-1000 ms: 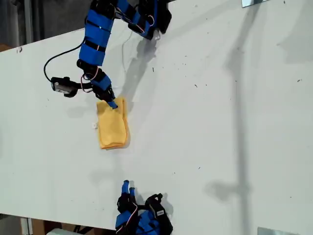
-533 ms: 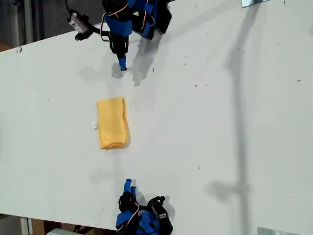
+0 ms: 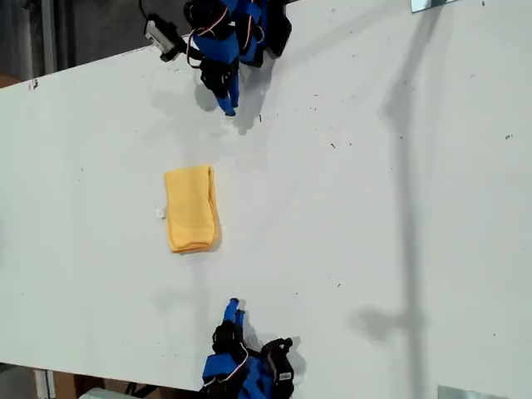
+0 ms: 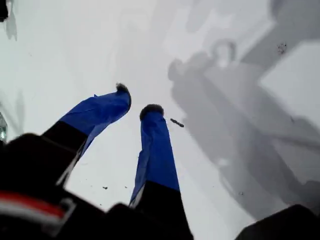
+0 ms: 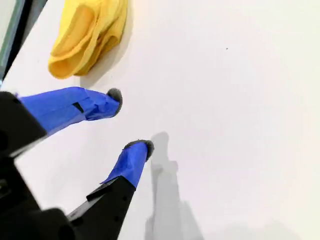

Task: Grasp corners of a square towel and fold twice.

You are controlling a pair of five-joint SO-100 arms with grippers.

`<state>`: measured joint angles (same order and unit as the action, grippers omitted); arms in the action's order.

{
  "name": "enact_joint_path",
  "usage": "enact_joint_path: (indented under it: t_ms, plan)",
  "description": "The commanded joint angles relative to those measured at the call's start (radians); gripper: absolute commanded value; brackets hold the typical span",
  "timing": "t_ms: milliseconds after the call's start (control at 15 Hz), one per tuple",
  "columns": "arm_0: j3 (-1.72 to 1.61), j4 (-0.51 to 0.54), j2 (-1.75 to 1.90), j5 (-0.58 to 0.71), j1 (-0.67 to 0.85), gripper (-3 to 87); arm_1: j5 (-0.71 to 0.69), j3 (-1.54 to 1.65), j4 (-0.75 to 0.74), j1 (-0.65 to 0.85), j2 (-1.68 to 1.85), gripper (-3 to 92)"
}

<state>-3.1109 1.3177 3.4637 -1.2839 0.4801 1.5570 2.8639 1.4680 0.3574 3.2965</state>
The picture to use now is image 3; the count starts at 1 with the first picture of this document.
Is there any yellow square towel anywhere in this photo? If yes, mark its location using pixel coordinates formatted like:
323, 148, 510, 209
154, 164, 222, 255

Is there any grey metal pillar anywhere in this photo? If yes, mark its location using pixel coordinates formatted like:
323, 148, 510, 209
39, 0, 57, 78

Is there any white table leg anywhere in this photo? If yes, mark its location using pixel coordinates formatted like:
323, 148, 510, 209
34, 368, 57, 399

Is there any black camera box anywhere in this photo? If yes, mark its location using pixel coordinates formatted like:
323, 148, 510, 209
143, 12, 185, 64
260, 337, 296, 392

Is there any shiny metal bracket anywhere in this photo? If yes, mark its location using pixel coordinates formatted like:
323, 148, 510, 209
410, 0, 458, 15

